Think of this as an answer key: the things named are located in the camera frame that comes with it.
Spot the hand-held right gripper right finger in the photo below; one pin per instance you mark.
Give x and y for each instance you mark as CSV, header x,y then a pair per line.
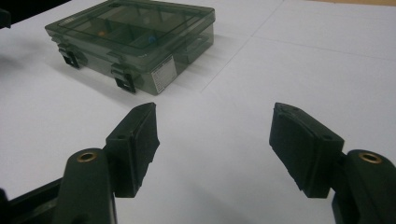
x,y
305,152

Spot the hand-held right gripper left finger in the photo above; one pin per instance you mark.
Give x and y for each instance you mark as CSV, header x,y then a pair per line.
x,y
134,149

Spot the transparent grey compartment storage box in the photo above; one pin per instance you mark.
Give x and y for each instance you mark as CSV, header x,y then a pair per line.
x,y
130,46

